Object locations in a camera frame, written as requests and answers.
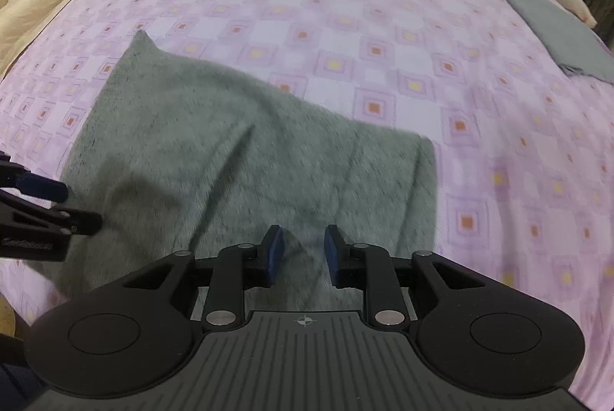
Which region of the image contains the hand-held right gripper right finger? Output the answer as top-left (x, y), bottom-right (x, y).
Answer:
top-left (324, 224), bottom-right (486, 328)

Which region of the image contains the pink patterned bedsheet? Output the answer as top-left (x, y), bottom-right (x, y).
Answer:
top-left (0, 0), bottom-right (614, 411)

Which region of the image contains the folded grey cloth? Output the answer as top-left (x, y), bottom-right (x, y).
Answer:
top-left (498, 0), bottom-right (614, 84)

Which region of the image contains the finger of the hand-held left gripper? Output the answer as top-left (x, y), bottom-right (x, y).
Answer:
top-left (0, 188), bottom-right (103, 262)
top-left (0, 153), bottom-right (69, 203)

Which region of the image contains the grey-green fluffy towel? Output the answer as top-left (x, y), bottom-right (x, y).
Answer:
top-left (29, 30), bottom-right (440, 331)

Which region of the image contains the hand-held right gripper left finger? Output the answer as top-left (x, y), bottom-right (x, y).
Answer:
top-left (122, 225), bottom-right (285, 328)

